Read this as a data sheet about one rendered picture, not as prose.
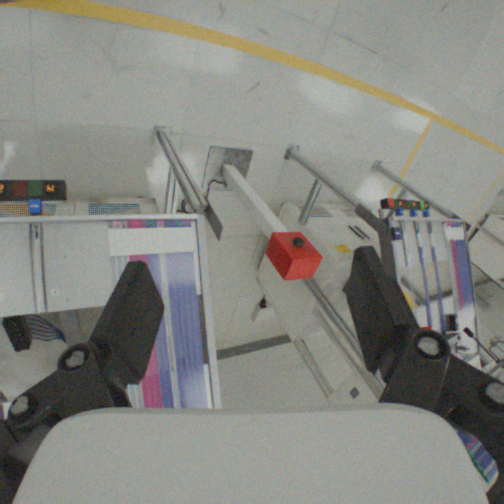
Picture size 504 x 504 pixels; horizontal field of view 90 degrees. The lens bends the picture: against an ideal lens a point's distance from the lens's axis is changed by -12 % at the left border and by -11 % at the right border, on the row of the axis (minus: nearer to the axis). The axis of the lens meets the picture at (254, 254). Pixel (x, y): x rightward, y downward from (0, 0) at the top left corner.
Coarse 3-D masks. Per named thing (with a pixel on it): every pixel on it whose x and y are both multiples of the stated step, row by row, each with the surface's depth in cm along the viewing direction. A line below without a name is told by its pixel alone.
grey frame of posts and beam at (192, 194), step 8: (160, 136) 118; (168, 136) 119; (160, 144) 118; (168, 144) 111; (168, 152) 105; (176, 152) 106; (168, 160) 106; (176, 160) 100; (176, 168) 95; (184, 168) 96; (176, 176) 96; (184, 176) 91; (184, 184) 87; (192, 184) 88; (184, 192) 88; (192, 192) 84; (200, 192) 85; (192, 200) 81; (200, 200) 82; (192, 208) 82; (200, 208) 81
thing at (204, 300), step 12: (204, 228) 72; (204, 240) 72; (204, 252) 72; (204, 264) 72; (204, 276) 71; (204, 288) 71; (204, 300) 71; (204, 312) 71; (204, 324) 72; (204, 336) 72; (204, 348) 73; (204, 360) 74; (216, 360) 71; (216, 372) 71; (216, 384) 71; (216, 396) 70; (216, 408) 70
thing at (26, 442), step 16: (48, 416) 8; (0, 432) 7; (16, 432) 7; (32, 432) 7; (48, 432) 8; (0, 448) 7; (16, 448) 7; (32, 448) 7; (0, 464) 6; (16, 464) 7; (0, 480) 6; (16, 480) 6; (0, 496) 6
